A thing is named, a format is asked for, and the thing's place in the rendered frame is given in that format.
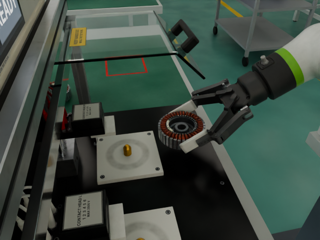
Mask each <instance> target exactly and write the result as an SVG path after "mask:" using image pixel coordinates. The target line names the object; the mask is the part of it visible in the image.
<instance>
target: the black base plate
mask: <svg viewBox="0 0 320 240"><path fill-rule="evenodd" d="M181 105H182V104H180V105H171V106H162V107H153V108H144V109H136V110H123V111H115V112H106V113H104V116H113V115H114V120H115V130H116V135H121V134H129V133H137V132H145V131H153V134H154V138H155V141H156V145H157V148H158V152H159V156H160V161H161V164H162V168H163V172H164V175H163V176H156V177H150V178H143V179H136V180H128V181H121V182H115V183H108V184H101V185H98V183H97V147H96V146H94V142H95V139H94V138H91V136H87V137H80V138H75V139H76V143H77V146H78V150H79V164H78V175H75V176H68V177H62V178H54V185H53V192H52V198H51V202H52V204H53V205H54V204H60V203H62V200H63V195H68V194H74V193H81V192H87V191H94V190H102V189H105V191H106V196H107V197H108V201H109V205H113V204H119V203H122V204H123V213H124V214H129V213H135V212H141V211H147V210H154V209H160V208H166V207H173V210H174V214H175V217H176V221H177V225H178V228H179V232H180V237H181V240H259V239H258V237H257V235H256V233H255V231H254V229H253V227H252V225H251V223H250V221H249V219H248V217H247V215H246V213H245V210H244V208H243V206H242V204H241V202H240V200H239V198H238V196H237V194H236V192H235V190H234V188H233V186H232V184H231V182H230V180H229V178H228V176H227V174H226V172H225V170H224V168H223V166H222V164H221V162H220V160H219V158H218V156H217V154H216V152H215V150H214V148H213V145H212V143H211V142H209V143H207V144H205V145H203V146H202V147H199V146H198V147H196V148H194V149H193V150H191V151H189V152H187V153H185V152H184V151H183V150H181V149H180V150H178V148H177V149H174V148H170V147H168V146H166V145H164V144H163V143H162V142H161V140H160V139H159V132H158V123H159V121H160V119H161V118H162V117H163V116H165V115H166V114H168V113H169V112H171V111H173V110H174V109H176V108H178V107H179V106H181ZM40 147H41V142H37V143H35V144H34V148H33V152H32V157H31V160H30V165H29V169H28V173H27V177H26V181H25V185H24V186H32V184H33V179H34V175H35V170H36V166H37V161H38V157H39V152H40Z"/></svg>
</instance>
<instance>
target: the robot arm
mask: <svg viewBox="0 0 320 240"><path fill-rule="evenodd" d="M260 58H261V60H260V61H258V62H256V63H255V64H253V65H252V67H251V68H252V71H249V72H247V73H245V74H243V75H242V76H240V77H238V79H237V82H236V83H235V84H230V82H229V80H228V79H227V78H226V79H223V80H222V81H220V82H218V83H215V84H212V85H210V86H207V87H204V88H202V89H199V90H195V91H193V92H192V93H191V94H192V97H191V99H190V100H189V101H187V102H185V103H183V104H182V105H181V106H179V107H178V108H176V109H174V110H173V111H171V112H170V113H172V112H175V111H181V112H182V111H185V112H187V111H188V112H192V111H194V110H195V109H197V107H198V106H199V105H207V104H214V103H220V104H223V105H224V106H225V107H224V111H223V112H222V113H221V115H220V116H219V117H218V119H217V120H216V121H215V123H214V124H213V125H212V127H211V128H210V130H208V129H205V130H203V131H201V132H200V133H198V134H196V135H195V136H193V137H191V138H189V139H188V140H186V141H184V142H183V143H181V144H180V145H179V146H180V147H181V149H182V150H183V151H184V152H185V153H187V152H189V151H191V150H193V149H194V148H196V147H198V146H199V147H202V146H203V145H205V144H207V143H209V142H210V141H212V140H214V141H215V142H217V143H218V144H219V145H221V144H222V143H223V142H224V141H225V140H226V139H227V138H228V137H229V136H231V135H232V134H233V133H234V132H235V131H236V130H237V129H238V128H239V127H240V126H241V125H242V124H243V123H244V122H246V121H248V120H250V119H252V118H253V116H254V115H253V113H252V111H251V109H250V107H249V106H250V105H253V106H256V105H258V104H260V103H261V102H263V101H265V100H267V98H268V97H269V98H270V99H271V100H274V99H276V98H278V97H280V96H282V95H283V94H285V93H287V92H289V91H290V90H292V89H294V88H296V87H298V86H299V85H301V84H303V83H305V82H307V81H309V80H311V79H313V78H317V79H319V80H320V23H316V24H313V25H311V26H309V27H307V28H306V29H305V30H303V31H302V32H301V33H300V34H299V35H298V36H297V37H296V38H294V39H293V40H292V41H291V42H289V43H288V44H286V45H285V46H283V47H282V48H280V49H278V50H277V51H275V52H273V53H272V54H270V55H268V56H267V57H265V55H262V56H261V57H260Z"/></svg>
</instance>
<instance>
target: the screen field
mask: <svg viewBox="0 0 320 240"><path fill-rule="evenodd" d="M20 17H21V12H20V9H19V5H18V2H17V0H0V41H1V43H2V45H3V43H4V42H5V40H6V39H7V37H8V36H9V34H10V33H11V31H12V30H13V28H14V27H15V25H16V23H17V22H18V20H19V19H20Z"/></svg>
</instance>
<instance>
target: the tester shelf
mask: <svg viewBox="0 0 320 240"><path fill-rule="evenodd" d="M67 10H68V4H67V0H45V2H44V4H43V6H42V8H41V10H40V12H39V14H38V16H37V18H36V20H35V22H34V24H33V26H32V28H31V30H30V32H29V34H28V36H27V38H26V40H25V42H24V44H23V46H22V48H21V50H20V52H19V54H18V56H17V58H16V60H15V62H14V64H13V66H12V68H11V70H10V72H9V74H8V76H7V78H6V80H5V82H4V84H3V86H2V88H1V90H0V240H11V238H12V234H13V230H14V226H15V222H16V218H17V214H18V210H19V206H20V201H21V197H22V193H23V189H24V185H25V181H26V177H27V173H28V169H29V165H30V160H31V157H32V152H33V148H34V144H35V140H36V137H37V133H38V128H39V124H40V119H41V116H42V112H43V107H44V103H45V99H46V96H47V92H48V88H49V83H50V79H51V75H52V71H53V67H54V62H55V59H56V55H57V51H58V47H59V43H60V38H61V34H62V30H63V26H64V22H65V18H66V14H67Z"/></svg>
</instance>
